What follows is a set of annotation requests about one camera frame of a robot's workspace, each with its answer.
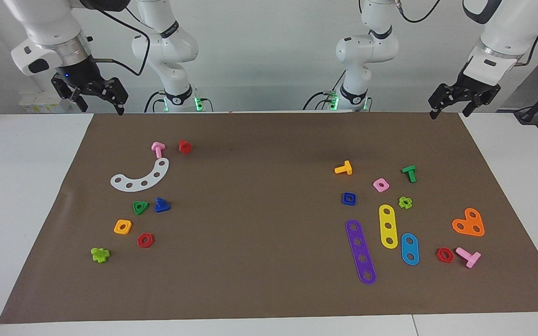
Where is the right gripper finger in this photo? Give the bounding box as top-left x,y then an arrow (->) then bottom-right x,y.
52,75 -> 88,112
103,77 -> 128,116

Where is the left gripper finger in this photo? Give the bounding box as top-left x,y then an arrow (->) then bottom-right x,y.
463,86 -> 501,117
429,84 -> 459,119

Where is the white power strip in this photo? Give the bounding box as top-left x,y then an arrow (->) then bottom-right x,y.
19,91 -> 71,113

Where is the white curved five-hole plate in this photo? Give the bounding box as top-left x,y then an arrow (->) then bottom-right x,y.
110,158 -> 170,192

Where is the orange heart three-hole plate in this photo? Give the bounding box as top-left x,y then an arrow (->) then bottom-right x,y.
452,208 -> 485,237

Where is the yellow three-hole plate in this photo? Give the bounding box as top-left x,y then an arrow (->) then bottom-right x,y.
379,204 -> 399,250

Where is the blue two-hole plate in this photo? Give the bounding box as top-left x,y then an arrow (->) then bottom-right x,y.
401,233 -> 420,266

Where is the purple four-hole plate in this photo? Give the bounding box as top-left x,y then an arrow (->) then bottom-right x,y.
345,219 -> 377,285

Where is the brown table mat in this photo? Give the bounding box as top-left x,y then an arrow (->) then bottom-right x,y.
0,112 -> 538,324

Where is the black base cable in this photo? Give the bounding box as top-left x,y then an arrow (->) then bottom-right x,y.
144,90 -> 164,113
303,70 -> 347,111

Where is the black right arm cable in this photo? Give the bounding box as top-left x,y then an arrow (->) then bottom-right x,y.
92,7 -> 152,77

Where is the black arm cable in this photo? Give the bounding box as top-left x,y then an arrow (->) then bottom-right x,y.
393,0 -> 538,66
92,7 -> 152,77

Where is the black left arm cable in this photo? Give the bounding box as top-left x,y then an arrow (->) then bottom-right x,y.
393,0 -> 538,66

